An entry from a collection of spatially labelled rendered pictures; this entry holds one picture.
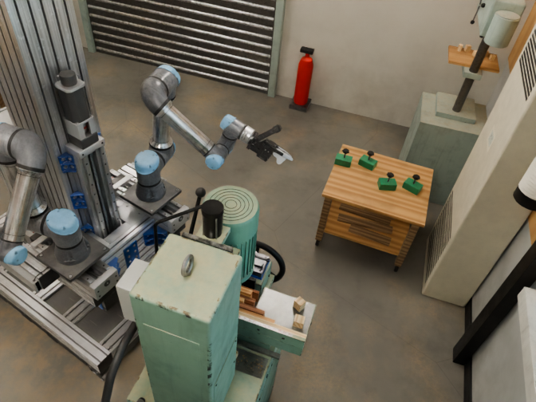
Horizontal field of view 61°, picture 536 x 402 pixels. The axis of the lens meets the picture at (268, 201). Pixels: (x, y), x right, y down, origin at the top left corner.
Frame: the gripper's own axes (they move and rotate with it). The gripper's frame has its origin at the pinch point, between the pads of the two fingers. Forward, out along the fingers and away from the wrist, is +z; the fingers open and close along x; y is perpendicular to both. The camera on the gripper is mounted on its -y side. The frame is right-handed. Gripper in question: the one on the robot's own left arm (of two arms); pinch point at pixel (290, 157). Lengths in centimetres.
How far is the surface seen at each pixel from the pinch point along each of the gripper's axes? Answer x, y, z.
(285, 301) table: 38, 42, 30
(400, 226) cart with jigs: -113, 31, 89
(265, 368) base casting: 57, 61, 36
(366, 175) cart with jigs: -101, 11, 47
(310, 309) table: 39, 39, 40
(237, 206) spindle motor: 75, 2, -4
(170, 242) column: 94, 13, -13
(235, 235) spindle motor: 80, 8, 0
